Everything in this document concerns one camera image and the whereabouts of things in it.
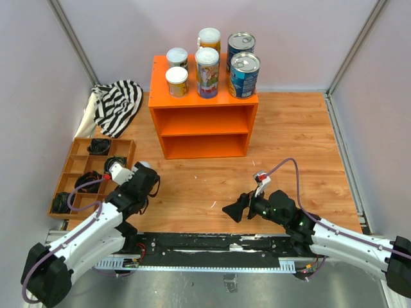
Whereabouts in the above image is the orange fruit can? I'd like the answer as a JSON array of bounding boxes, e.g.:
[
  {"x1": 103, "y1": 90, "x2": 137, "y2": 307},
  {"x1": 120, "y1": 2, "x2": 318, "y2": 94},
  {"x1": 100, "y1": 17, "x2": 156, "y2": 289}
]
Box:
[{"x1": 165, "y1": 67, "x2": 189, "y2": 98}]

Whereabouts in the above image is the small green can white lid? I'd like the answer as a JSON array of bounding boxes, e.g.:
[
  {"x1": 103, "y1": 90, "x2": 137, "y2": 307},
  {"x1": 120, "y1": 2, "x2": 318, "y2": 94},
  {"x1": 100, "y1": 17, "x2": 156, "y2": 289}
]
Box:
[{"x1": 166, "y1": 47, "x2": 188, "y2": 70}]

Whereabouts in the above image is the blue yellow tin can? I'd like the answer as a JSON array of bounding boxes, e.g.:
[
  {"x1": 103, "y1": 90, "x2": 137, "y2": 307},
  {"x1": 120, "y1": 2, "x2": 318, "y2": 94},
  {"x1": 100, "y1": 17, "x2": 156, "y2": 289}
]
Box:
[{"x1": 229, "y1": 52, "x2": 261, "y2": 99}]

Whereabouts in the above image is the tall blue colourful can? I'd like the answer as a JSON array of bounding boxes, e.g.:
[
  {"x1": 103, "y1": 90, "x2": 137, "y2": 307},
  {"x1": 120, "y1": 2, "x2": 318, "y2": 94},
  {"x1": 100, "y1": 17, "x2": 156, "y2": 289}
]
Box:
[{"x1": 195, "y1": 47, "x2": 220, "y2": 99}]

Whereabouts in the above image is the yellow can with white lid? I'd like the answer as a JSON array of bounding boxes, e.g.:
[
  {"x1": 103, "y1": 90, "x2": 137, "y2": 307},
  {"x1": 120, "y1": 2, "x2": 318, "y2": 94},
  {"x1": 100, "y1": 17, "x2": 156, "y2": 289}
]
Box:
[{"x1": 197, "y1": 28, "x2": 221, "y2": 54}]

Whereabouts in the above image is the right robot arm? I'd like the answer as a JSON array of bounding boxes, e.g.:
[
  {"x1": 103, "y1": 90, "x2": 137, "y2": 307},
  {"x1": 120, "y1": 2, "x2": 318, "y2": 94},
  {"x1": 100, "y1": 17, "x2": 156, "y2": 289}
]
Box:
[{"x1": 222, "y1": 190, "x2": 410, "y2": 298}]

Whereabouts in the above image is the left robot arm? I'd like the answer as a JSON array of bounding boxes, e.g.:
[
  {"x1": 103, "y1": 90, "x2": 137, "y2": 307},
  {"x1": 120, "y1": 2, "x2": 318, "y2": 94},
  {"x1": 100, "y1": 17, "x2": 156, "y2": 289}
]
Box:
[{"x1": 21, "y1": 161, "x2": 161, "y2": 307}]

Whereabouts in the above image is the wooden compartment tray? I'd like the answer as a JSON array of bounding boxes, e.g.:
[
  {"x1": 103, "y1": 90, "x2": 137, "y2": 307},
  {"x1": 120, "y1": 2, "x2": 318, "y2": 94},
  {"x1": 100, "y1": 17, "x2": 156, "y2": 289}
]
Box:
[{"x1": 48, "y1": 138, "x2": 136, "y2": 220}]

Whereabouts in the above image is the orange wooden shelf cabinet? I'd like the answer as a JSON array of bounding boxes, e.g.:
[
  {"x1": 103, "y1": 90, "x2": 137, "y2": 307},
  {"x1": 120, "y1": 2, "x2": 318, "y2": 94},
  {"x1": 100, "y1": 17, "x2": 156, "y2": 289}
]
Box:
[{"x1": 148, "y1": 55, "x2": 259, "y2": 159}]

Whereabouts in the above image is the black white striped cloth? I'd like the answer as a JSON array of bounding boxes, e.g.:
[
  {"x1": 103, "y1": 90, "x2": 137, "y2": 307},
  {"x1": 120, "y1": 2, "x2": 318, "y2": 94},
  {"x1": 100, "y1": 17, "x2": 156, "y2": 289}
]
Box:
[{"x1": 92, "y1": 80, "x2": 144, "y2": 139}]

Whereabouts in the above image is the dark blue tin can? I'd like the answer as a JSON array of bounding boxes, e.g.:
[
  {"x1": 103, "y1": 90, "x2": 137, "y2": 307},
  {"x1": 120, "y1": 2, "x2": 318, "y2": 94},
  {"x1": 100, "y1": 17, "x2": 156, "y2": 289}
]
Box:
[{"x1": 226, "y1": 32, "x2": 256, "y2": 73}]

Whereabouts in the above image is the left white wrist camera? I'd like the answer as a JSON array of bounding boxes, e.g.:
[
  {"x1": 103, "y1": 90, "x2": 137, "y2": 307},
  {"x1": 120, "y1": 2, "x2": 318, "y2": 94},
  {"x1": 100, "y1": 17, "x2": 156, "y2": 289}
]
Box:
[{"x1": 103, "y1": 162, "x2": 134, "y2": 185}]

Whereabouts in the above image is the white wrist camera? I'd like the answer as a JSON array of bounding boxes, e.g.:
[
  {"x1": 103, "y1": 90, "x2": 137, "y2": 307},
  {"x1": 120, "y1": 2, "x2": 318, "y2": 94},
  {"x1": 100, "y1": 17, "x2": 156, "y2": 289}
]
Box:
[
  {"x1": 253, "y1": 171, "x2": 271, "y2": 197},
  {"x1": 103, "y1": 162, "x2": 134, "y2": 185}
]

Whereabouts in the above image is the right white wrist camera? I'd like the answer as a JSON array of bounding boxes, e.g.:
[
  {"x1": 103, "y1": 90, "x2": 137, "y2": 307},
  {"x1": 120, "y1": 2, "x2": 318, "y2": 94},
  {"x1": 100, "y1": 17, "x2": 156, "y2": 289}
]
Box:
[{"x1": 253, "y1": 171, "x2": 271, "y2": 197}]

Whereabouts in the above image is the coiled black green cable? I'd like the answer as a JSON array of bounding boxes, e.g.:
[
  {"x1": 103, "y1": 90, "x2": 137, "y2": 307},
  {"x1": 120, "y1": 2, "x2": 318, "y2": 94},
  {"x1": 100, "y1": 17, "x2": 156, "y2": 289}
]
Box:
[{"x1": 103, "y1": 155, "x2": 127, "y2": 176}]

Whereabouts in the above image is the coiled black orange cable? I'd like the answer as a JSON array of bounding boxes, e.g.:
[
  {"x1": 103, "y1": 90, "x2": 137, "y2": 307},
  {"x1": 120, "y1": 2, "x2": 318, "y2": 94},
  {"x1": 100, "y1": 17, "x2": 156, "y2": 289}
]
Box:
[{"x1": 74, "y1": 171, "x2": 107, "y2": 194}]

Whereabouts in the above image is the coiled black cable top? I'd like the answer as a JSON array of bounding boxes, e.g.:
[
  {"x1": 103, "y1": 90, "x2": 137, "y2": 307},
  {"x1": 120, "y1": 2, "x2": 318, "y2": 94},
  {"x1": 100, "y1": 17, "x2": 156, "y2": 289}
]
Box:
[{"x1": 87, "y1": 137, "x2": 112, "y2": 155}]

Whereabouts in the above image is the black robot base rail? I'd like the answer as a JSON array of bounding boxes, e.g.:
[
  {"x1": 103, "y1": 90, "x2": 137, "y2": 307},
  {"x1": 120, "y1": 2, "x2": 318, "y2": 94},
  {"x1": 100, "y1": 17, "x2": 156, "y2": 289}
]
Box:
[{"x1": 122, "y1": 232, "x2": 315, "y2": 269}]

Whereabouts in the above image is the coiled black cable bottom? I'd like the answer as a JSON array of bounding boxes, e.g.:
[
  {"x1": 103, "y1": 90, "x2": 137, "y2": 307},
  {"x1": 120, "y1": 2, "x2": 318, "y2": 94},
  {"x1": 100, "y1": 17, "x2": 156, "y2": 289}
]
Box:
[{"x1": 51, "y1": 191, "x2": 76, "y2": 214}]

